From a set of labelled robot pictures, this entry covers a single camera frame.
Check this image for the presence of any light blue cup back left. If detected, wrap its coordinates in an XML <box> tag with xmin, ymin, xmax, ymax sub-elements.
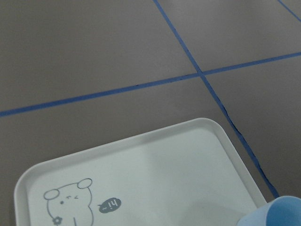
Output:
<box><xmin>237</xmin><ymin>196</ymin><xmax>301</xmax><ymax>226</ymax></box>

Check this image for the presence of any cream serving tray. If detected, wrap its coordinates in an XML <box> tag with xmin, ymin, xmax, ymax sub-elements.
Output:
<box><xmin>14</xmin><ymin>118</ymin><xmax>266</xmax><ymax>226</ymax></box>

